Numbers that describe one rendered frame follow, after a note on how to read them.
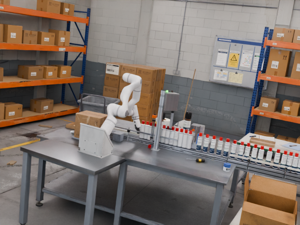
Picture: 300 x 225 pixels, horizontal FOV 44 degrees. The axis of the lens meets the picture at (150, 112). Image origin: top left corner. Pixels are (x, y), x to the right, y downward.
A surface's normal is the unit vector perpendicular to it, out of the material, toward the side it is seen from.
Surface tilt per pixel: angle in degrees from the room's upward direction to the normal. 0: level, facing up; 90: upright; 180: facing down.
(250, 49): 90
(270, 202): 89
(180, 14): 90
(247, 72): 90
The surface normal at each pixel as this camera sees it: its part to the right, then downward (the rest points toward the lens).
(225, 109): -0.46, 0.12
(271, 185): -0.11, -0.72
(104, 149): 0.87, 0.20
